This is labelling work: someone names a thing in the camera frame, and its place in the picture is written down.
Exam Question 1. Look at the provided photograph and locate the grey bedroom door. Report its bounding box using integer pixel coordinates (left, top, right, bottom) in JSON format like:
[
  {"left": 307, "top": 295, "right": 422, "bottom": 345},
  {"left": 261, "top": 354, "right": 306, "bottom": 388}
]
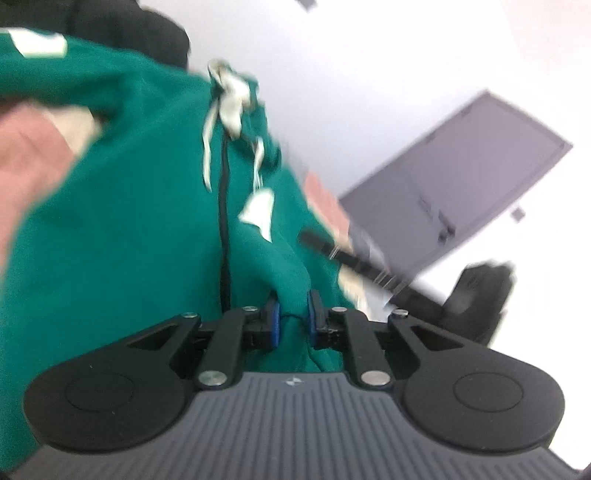
[{"left": 341, "top": 92, "right": 572, "bottom": 276}]

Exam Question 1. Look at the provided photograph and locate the black puffer jacket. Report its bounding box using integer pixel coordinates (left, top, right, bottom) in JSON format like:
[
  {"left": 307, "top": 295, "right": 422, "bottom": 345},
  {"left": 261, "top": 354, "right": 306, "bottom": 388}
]
[{"left": 1, "top": 0, "right": 190, "bottom": 69}]

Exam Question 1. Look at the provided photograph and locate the green hoodie white print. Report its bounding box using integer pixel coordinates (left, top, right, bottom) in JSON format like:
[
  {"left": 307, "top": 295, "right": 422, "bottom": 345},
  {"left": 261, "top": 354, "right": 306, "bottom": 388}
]
[{"left": 1, "top": 29, "right": 349, "bottom": 470}]

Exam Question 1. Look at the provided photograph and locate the patchwork quilt bed cover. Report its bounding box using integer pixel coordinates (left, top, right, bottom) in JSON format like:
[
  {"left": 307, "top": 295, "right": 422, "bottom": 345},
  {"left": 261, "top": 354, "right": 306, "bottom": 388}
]
[{"left": 1, "top": 100, "right": 102, "bottom": 265}]

